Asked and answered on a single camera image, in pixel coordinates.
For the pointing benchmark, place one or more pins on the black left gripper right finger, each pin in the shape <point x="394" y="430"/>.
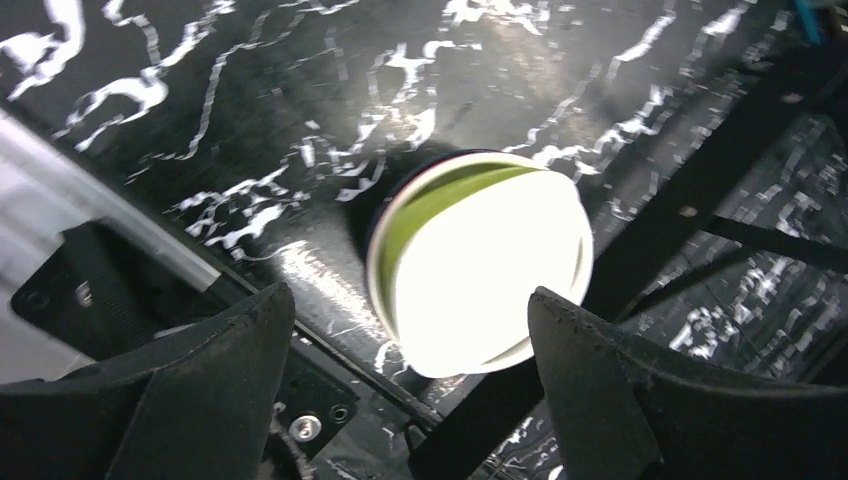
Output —
<point x="624" y="407"/>

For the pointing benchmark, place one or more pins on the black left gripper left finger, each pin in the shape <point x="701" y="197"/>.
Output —
<point x="195" y="404"/>

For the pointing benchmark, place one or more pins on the green white bowl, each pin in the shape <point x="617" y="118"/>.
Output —
<point x="457" y="247"/>

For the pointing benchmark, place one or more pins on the black wire dish rack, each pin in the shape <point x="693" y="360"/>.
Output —
<point x="677" y="240"/>

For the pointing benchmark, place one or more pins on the aluminium table edge rail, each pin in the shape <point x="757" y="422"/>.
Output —
<point x="44" y="192"/>

